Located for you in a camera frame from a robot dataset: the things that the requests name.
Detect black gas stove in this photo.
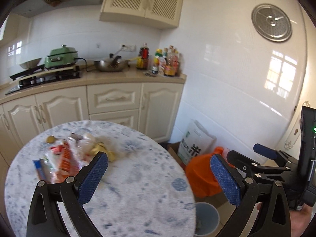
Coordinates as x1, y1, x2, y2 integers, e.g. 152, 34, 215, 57
5, 65, 80, 96

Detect blue trash bin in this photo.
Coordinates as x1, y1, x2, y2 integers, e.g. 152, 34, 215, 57
194, 202, 220, 236

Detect cream cabinets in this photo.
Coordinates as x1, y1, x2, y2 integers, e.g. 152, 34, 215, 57
1, 82, 184, 164
99, 0, 183, 29

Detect white plastic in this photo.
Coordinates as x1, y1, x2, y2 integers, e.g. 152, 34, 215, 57
79, 133, 96, 153

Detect orange snack wrapper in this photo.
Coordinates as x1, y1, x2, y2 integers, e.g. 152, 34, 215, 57
51, 141, 79, 183

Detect steel wok with lid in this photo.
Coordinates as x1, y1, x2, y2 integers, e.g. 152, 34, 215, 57
94, 54, 130, 72

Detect round table blue-white cloth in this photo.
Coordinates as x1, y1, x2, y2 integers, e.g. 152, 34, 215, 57
4, 120, 196, 236

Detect silver sachet packet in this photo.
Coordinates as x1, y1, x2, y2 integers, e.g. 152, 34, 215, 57
69, 133, 83, 141

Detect lower cream cabinets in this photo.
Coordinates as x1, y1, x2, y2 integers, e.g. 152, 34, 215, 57
1, 82, 184, 164

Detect orange plastic bag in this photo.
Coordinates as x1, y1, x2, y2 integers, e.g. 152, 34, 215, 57
185, 147, 230, 198

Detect dark soy sauce bottle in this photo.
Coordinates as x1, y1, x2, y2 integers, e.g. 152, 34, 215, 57
136, 43, 150, 70

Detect white rice bag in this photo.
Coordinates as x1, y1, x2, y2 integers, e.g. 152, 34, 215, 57
177, 120, 216, 165

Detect yellow cap oil bottle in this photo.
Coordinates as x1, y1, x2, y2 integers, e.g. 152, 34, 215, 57
151, 49, 163, 74

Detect yellow snack wrapper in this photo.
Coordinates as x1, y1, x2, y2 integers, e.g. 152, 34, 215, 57
89, 142, 116, 162

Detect upper cream cabinets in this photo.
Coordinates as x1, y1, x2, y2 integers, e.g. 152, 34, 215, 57
99, 0, 183, 29

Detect silver door handle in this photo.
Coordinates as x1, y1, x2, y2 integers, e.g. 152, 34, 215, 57
283, 101, 311, 151

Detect green electric cooker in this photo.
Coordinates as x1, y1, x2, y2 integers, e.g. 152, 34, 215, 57
44, 44, 78, 69

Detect cardboard box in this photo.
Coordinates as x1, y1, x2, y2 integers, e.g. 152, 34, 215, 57
167, 142, 186, 170

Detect white milk carton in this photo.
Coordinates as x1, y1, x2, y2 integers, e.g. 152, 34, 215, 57
33, 159, 56, 184

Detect person's right hand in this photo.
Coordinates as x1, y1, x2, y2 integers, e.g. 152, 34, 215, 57
255, 202, 313, 237

